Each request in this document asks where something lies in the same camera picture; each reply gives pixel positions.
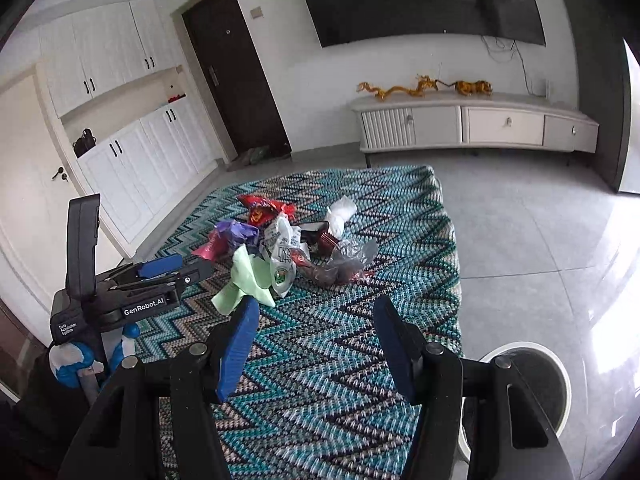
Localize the white tissue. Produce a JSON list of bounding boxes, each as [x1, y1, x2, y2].
[[324, 196, 357, 238]]

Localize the teal zigzag woven rug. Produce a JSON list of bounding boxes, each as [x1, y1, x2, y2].
[[160, 166, 462, 479]]

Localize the purple snack wrapper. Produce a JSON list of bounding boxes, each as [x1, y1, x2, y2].
[[192, 220, 260, 261]]

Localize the white green printed bag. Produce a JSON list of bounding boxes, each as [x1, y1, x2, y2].
[[260, 212, 310, 298]]

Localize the white interior door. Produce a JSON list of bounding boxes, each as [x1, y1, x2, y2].
[[1, 67, 80, 344]]

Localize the red snack wrapper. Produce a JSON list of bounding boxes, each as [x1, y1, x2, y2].
[[238, 194, 296, 228]]

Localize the left blue white gloved hand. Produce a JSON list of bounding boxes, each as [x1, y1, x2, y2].
[[49, 323, 140, 399]]

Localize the black bag on shelf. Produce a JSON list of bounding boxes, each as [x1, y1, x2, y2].
[[72, 128, 96, 158]]

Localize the white round trash bin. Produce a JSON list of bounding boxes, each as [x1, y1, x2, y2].
[[461, 341, 572, 479]]

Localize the golden dragon figurine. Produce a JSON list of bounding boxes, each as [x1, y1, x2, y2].
[[356, 75, 438, 101]]

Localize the white tv cabinet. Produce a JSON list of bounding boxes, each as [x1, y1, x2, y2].
[[352, 91, 599, 154]]

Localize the golden tiger figurine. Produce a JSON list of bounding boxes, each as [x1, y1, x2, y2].
[[435, 79, 492, 96]]

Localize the tv power cable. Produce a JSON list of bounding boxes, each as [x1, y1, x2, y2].
[[480, 34, 551, 99]]

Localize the light green wrapper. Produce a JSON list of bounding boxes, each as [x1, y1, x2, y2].
[[212, 245, 276, 315]]

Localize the clear plastic bag dark contents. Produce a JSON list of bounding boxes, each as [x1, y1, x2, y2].
[[290, 240, 378, 288]]

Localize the slippers by door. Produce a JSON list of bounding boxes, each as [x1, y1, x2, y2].
[[227, 144, 291, 171]]

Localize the white wall cupboard unit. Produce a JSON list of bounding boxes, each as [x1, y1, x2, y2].
[[37, 0, 218, 254]]

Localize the dark brown entrance door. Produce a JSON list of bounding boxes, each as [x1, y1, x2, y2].
[[182, 0, 291, 158]]

